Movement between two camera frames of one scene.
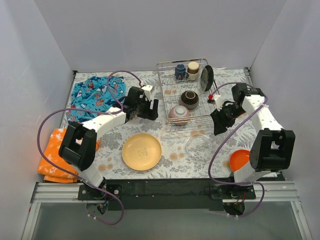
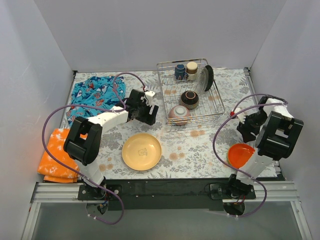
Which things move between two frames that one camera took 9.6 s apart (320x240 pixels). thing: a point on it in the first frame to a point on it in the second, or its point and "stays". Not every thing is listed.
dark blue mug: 180,72 stays
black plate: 210,77 stays
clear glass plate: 198,148 to 199,82
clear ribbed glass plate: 203,79 stays
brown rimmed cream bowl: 190,99 stays
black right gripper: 221,118 to 246,128
